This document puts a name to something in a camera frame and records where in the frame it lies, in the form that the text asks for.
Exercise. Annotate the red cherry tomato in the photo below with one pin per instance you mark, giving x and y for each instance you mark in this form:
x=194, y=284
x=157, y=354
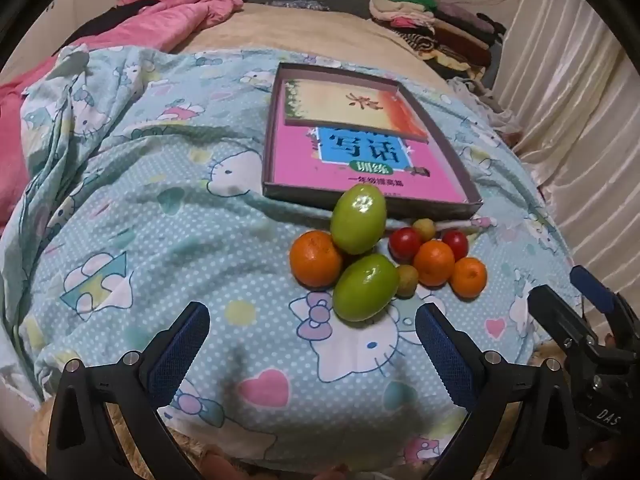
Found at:
x=456, y=242
x=404, y=244

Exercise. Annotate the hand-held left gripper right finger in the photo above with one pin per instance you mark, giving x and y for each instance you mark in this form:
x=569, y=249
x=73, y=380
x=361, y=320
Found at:
x=445, y=355

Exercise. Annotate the pink workbook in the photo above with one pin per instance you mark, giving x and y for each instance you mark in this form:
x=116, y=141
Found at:
x=295, y=160

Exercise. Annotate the white crumpled garment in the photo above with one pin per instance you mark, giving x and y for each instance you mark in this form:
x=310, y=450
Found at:
x=485, y=105

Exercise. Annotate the pile of folded clothes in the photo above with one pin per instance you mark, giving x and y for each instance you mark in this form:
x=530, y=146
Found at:
x=440, y=25

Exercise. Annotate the blue cartoon printed blanket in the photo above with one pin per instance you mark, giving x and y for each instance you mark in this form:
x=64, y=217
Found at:
x=150, y=210

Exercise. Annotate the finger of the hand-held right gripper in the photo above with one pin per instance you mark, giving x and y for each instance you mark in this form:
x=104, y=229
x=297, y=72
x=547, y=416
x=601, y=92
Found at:
x=592, y=290
x=555, y=310

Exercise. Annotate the beige and orange book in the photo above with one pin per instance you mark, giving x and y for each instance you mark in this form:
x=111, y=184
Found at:
x=320, y=100

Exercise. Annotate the cream satin curtain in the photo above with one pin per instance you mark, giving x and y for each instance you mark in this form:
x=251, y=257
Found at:
x=565, y=110

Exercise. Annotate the black garment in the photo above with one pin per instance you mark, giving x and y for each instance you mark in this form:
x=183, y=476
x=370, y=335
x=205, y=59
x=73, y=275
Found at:
x=100, y=25

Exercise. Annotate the small yellowish plum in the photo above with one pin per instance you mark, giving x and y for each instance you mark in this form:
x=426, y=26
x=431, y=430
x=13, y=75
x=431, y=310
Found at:
x=424, y=229
x=407, y=280

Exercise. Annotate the medium orange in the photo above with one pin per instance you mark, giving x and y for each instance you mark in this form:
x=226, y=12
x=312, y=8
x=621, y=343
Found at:
x=432, y=262

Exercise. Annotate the large orange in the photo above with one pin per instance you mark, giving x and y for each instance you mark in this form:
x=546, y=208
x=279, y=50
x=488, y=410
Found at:
x=315, y=260

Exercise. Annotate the dark patterned pillow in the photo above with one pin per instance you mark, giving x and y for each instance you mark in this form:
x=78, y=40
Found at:
x=290, y=4

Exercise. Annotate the pink quilt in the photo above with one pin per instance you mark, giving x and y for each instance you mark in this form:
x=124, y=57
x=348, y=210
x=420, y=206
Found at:
x=165, y=15

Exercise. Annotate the shallow cardboard box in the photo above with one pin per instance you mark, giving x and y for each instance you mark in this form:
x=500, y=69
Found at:
x=300, y=193

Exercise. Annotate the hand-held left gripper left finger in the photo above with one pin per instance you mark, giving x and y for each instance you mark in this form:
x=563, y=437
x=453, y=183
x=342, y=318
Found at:
x=180, y=350

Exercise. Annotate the beige blanket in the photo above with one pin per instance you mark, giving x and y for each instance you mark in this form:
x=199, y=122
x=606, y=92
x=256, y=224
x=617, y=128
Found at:
x=310, y=35

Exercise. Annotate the small orange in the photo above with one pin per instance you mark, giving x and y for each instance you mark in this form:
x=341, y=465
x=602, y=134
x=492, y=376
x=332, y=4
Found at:
x=469, y=277

